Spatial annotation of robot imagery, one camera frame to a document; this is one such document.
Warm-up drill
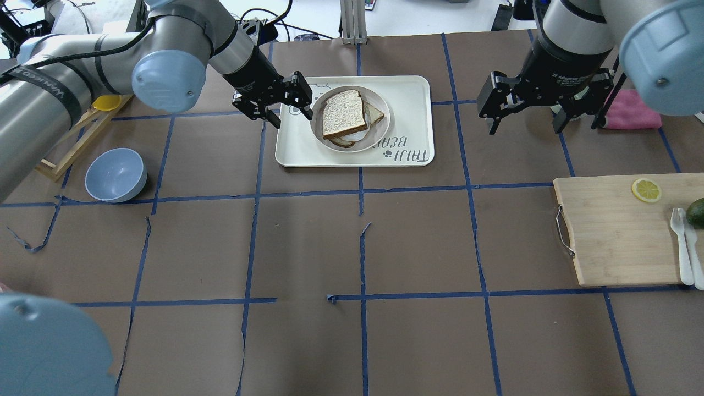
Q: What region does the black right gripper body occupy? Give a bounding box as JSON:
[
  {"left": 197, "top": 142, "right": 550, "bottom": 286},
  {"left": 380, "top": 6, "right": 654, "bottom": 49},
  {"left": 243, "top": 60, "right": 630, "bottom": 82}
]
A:
[{"left": 477, "top": 47, "right": 614, "bottom": 122}]

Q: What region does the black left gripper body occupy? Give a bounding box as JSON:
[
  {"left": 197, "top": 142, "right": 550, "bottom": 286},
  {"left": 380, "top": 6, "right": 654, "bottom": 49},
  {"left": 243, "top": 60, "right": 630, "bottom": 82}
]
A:
[{"left": 222, "top": 47, "right": 312, "bottom": 120}]

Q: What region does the round cream plate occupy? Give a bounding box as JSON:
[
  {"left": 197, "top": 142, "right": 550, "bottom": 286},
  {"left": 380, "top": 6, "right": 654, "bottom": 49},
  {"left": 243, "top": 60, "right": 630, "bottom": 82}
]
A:
[{"left": 310, "top": 85, "right": 392, "bottom": 153}]

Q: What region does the white bread slice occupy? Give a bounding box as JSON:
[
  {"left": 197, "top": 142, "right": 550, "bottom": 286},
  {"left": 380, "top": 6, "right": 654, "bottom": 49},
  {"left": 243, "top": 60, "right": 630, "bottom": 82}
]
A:
[{"left": 322, "top": 90, "right": 367, "bottom": 140}]

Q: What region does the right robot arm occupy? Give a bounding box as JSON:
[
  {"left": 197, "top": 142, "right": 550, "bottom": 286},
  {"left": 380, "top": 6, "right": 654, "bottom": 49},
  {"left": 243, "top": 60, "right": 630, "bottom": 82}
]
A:
[{"left": 477, "top": 1, "right": 703, "bottom": 134}]

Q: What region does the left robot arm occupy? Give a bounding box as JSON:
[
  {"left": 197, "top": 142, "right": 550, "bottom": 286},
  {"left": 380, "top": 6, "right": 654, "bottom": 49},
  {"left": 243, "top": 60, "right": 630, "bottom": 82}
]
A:
[{"left": 1, "top": 1, "right": 312, "bottom": 395}]

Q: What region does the bread slice under egg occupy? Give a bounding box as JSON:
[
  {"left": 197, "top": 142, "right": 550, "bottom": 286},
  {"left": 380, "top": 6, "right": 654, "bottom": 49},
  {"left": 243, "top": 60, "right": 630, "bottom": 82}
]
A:
[{"left": 329, "top": 100, "right": 385, "bottom": 148}]

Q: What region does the pink cloth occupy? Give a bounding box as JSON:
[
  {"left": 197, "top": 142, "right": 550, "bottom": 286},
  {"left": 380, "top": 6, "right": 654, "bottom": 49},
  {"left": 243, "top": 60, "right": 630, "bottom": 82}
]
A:
[{"left": 599, "top": 89, "right": 662, "bottom": 130}]

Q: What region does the cream bear serving tray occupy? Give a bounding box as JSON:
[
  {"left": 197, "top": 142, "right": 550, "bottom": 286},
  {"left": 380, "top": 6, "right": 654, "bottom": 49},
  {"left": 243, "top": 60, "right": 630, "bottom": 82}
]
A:
[{"left": 275, "top": 75, "right": 435, "bottom": 167}]

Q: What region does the black power adapter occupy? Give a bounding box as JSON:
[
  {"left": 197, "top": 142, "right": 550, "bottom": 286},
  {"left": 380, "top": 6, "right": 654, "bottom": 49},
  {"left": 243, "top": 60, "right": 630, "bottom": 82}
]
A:
[{"left": 491, "top": 3, "right": 514, "bottom": 31}]

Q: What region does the lemon half slice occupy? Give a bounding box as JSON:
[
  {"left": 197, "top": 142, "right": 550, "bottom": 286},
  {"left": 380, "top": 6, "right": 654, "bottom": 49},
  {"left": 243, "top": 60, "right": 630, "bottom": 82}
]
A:
[{"left": 631, "top": 178, "right": 662, "bottom": 204}]

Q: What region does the wooden cutting board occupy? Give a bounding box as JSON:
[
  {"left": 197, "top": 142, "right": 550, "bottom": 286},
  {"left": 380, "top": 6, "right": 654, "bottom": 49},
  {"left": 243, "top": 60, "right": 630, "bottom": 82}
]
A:
[{"left": 553, "top": 173, "right": 703, "bottom": 287}]

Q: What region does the wooden mug rack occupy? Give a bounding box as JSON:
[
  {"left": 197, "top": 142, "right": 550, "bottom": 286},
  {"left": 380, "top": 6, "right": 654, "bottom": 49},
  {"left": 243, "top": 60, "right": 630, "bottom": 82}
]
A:
[{"left": 34, "top": 95, "right": 133, "bottom": 182}]

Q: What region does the white plastic fork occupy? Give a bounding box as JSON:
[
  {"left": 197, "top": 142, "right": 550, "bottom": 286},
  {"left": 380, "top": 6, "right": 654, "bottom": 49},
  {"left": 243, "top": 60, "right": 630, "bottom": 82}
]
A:
[{"left": 670, "top": 207, "right": 694, "bottom": 286}]

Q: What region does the blue bowl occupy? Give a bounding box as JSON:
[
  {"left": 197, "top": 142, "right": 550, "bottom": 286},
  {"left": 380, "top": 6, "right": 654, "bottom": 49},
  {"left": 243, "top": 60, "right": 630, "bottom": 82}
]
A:
[{"left": 85, "top": 147, "right": 147, "bottom": 204}]

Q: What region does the avocado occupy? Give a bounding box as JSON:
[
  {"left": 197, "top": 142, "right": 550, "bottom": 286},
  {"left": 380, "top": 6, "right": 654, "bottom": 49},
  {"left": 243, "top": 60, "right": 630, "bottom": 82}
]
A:
[{"left": 685, "top": 198, "right": 704, "bottom": 230}]

